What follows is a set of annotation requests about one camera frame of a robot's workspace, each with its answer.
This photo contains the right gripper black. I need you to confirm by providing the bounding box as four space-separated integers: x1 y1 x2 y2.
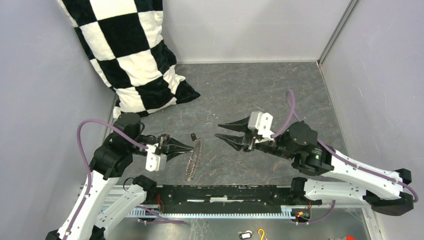
214 113 295 160

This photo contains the black white checkered pillow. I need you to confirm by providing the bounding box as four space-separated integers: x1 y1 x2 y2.
59 0 200 119

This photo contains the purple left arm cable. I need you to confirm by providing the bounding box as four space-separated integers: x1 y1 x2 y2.
62 119 150 240

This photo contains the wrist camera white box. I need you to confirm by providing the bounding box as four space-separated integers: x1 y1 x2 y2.
247 111 275 140
145 143 167 172

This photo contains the key with black tag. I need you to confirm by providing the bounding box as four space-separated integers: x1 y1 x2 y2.
238 231 253 240

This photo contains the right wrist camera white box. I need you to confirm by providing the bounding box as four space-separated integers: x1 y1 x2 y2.
247 111 275 140

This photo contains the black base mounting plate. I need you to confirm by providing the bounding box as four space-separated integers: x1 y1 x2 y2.
143 185 323 214

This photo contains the white toothed cable duct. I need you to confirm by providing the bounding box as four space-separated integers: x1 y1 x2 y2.
125 207 304 220

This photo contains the key with black fob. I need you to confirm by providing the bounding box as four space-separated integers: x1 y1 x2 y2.
190 133 198 143

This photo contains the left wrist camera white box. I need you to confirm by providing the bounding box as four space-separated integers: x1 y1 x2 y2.
145 143 167 172

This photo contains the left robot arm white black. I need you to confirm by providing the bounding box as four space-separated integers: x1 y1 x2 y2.
45 112 194 240

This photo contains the orange carabiner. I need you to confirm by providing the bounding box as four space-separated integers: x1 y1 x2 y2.
257 228 267 240

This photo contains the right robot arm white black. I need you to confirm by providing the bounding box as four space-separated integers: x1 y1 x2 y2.
217 111 416 216

